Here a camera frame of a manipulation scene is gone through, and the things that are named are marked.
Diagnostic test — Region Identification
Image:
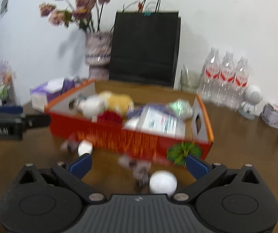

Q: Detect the white round ball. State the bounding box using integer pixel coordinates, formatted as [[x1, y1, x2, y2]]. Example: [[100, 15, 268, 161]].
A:
[[149, 170, 177, 196]]

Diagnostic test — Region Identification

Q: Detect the yellow white plush toy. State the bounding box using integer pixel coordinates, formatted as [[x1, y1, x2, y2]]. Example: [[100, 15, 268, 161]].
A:
[[73, 91, 134, 120]]

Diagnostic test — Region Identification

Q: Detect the iridescent glitter bag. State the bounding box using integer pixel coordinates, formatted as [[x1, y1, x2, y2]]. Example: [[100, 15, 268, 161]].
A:
[[166, 99, 194, 120]]

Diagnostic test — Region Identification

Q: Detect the white tape roll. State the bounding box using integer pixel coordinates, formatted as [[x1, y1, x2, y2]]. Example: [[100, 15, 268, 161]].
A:
[[77, 140, 93, 157]]

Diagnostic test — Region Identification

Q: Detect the purple tissue pack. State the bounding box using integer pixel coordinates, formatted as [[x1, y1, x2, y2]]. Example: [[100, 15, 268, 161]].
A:
[[30, 76, 82, 112]]

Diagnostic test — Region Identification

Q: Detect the red fabric item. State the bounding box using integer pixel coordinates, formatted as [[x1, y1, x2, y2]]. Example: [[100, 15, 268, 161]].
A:
[[97, 110, 124, 124]]

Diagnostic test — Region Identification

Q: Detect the white printed plastic packet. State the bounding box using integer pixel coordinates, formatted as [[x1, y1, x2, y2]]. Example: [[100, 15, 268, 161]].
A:
[[123, 106, 185, 139]]

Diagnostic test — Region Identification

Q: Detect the red orange cardboard box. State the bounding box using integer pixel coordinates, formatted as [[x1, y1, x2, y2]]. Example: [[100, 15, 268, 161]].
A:
[[45, 81, 214, 165]]

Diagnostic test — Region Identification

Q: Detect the middle water bottle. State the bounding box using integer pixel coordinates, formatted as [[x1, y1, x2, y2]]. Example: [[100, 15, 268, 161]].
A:
[[213, 51, 235, 106]]

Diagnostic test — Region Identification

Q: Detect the water bottle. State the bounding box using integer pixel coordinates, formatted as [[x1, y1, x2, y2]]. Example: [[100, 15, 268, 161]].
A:
[[227, 57, 249, 110], [197, 47, 220, 102], [213, 51, 235, 106]]

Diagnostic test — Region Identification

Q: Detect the purple knitted cloth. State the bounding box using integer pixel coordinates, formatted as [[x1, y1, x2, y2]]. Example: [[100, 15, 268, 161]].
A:
[[126, 103, 173, 119]]

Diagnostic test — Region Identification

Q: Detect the left water bottle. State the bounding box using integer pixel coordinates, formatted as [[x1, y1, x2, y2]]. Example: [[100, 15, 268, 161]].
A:
[[197, 47, 220, 102]]

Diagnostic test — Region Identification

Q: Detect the small printed tin box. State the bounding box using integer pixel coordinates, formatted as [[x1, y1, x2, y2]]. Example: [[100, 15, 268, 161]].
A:
[[261, 103, 278, 129]]

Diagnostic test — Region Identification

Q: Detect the white robot figurine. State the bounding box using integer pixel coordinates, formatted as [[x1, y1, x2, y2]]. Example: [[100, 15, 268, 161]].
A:
[[239, 85, 263, 120]]

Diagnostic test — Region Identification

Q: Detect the green glass cup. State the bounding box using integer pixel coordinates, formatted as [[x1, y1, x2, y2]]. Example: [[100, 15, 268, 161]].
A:
[[180, 65, 200, 93]]

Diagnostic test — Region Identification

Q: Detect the purple white ceramic vase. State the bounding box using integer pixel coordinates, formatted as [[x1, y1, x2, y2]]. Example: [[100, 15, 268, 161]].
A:
[[85, 32, 112, 81]]

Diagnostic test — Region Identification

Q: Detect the right water bottle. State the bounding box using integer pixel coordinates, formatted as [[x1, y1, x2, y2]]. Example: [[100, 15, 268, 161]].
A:
[[227, 57, 249, 110]]

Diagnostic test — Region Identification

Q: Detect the dried pink rose bouquet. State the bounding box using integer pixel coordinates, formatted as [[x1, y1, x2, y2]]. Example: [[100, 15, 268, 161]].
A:
[[39, 0, 111, 33]]

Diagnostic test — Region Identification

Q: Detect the black paper shopping bag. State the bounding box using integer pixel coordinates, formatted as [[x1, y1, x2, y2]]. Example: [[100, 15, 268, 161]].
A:
[[109, 3, 181, 87]]

